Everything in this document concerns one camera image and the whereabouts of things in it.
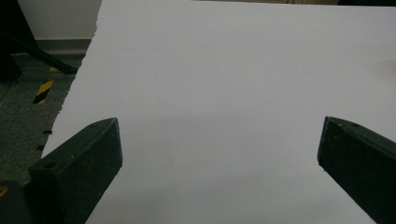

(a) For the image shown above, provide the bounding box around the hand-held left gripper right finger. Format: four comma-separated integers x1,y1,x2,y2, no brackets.
317,116,396,224

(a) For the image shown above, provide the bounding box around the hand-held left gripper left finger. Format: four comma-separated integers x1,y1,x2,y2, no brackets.
23,117,123,224

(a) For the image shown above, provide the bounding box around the yellow black striped floor tape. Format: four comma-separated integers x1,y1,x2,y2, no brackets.
32,79,55,105

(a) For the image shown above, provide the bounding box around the black metal stand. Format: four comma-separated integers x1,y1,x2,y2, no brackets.
0,0,78,82

